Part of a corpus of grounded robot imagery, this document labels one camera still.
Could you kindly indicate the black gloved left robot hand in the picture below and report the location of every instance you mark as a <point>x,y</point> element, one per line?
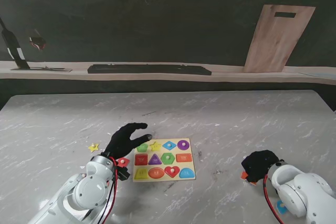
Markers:
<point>120,142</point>

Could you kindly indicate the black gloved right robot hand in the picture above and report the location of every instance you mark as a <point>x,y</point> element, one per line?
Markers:
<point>260,165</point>

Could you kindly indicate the orange rectangle puzzle piece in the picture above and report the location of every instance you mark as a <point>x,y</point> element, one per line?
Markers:
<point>244,175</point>

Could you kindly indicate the blue diamond puzzle piece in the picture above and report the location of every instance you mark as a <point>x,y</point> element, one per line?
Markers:
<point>166,145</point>

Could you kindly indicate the green hexagon puzzle piece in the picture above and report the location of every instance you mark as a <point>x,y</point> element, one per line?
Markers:
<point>165,159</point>

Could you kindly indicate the blue semicircle puzzle piece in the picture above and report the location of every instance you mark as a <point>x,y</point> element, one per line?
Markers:
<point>282,207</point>

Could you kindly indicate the purple triangle puzzle piece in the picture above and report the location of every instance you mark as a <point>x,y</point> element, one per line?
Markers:
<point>83,175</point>

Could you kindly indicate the yellow wooden shape puzzle board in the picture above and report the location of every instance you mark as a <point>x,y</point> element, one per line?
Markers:
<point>157,179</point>

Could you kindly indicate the red heart puzzle piece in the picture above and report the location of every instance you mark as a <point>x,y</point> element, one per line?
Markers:
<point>169,172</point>

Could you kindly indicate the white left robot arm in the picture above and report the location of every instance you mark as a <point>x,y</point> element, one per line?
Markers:
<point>86,195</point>

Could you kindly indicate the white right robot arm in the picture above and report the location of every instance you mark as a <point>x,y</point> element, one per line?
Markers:
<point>302,190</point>

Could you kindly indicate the red square puzzle piece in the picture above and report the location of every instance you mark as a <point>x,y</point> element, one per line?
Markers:
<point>124,162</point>

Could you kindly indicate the yellow star puzzle piece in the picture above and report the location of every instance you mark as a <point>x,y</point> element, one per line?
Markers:
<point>93,147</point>

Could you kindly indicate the wooden cutting board with slot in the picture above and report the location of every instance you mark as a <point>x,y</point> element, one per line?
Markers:
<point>278,40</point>

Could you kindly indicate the light wooden shelf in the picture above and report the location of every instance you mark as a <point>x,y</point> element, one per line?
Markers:
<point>236,75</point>

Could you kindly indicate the flat tray under bottle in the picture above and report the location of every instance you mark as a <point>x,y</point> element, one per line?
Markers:
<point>52,69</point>

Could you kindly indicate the red wine glass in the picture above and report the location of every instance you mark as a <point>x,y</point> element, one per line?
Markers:
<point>38,43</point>

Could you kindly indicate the dark wine bottle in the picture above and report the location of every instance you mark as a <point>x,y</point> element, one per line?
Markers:
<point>14,45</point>

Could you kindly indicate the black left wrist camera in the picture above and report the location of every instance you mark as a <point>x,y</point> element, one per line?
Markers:
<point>124,173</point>

